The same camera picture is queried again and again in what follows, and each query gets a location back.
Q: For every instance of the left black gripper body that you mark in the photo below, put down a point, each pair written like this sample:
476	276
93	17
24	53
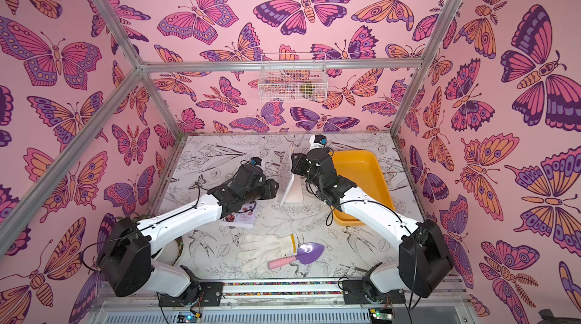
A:
265	191

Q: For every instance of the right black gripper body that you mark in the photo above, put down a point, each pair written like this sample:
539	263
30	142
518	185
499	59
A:
299	165

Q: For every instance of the special menu paper sheet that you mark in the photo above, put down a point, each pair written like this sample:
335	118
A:
243	218

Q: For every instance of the clear acrylic menu holder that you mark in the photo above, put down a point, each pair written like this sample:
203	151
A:
292	179

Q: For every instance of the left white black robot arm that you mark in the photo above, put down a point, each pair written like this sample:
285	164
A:
126	260

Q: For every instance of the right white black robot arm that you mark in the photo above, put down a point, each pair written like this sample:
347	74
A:
424	259

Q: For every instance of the yellow plastic tray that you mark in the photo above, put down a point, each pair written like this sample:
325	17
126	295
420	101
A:
362	167

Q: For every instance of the white work glove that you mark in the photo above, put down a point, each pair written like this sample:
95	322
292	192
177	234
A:
256	251

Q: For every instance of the purple pink garden trowel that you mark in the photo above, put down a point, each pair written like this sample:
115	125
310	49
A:
307	253

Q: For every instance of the potted green plant white pot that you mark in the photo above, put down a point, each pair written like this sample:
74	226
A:
172	252

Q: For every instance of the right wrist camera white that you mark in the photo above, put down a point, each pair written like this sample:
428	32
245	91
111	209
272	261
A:
318	141

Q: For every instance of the white wire wall basket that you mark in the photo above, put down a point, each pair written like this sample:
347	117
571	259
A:
293	77

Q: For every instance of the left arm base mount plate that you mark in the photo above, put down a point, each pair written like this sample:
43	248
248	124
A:
204	294

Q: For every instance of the aluminium front rail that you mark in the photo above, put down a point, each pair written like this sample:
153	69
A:
317	300

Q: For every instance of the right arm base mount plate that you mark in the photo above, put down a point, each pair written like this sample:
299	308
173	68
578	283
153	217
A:
360	292

